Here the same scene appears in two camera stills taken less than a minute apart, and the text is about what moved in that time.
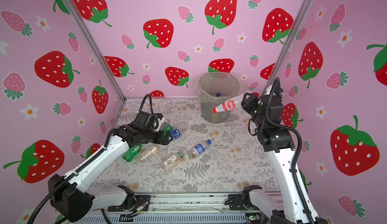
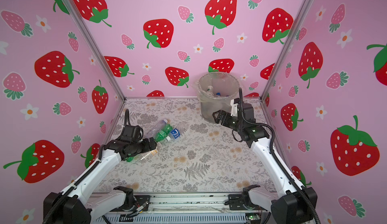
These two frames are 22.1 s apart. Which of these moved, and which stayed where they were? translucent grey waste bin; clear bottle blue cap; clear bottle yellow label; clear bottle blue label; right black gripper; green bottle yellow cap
Moved: right black gripper; clear bottle blue cap
Stayed: translucent grey waste bin; clear bottle blue label; clear bottle yellow label; green bottle yellow cap
